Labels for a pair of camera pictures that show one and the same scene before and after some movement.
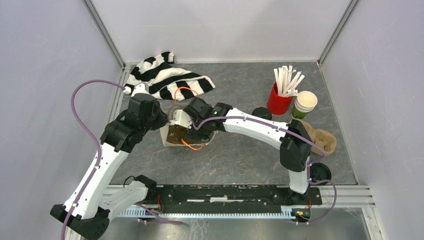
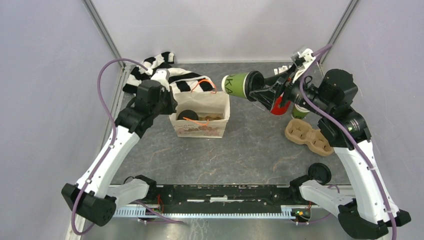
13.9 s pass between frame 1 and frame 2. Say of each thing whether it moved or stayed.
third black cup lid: stayed
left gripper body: moved
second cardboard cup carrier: stayed
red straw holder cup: stayed
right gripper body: moved
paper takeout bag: moved
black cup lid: moved
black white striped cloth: stayed
